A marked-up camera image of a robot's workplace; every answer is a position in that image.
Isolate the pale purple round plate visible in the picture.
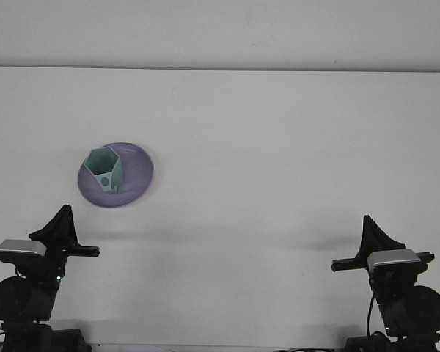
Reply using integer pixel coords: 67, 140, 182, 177
77, 142, 154, 209

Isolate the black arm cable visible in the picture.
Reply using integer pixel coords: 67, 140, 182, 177
365, 295, 384, 338

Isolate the pale blue faceted cup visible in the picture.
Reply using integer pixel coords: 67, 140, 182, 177
82, 146, 125, 194

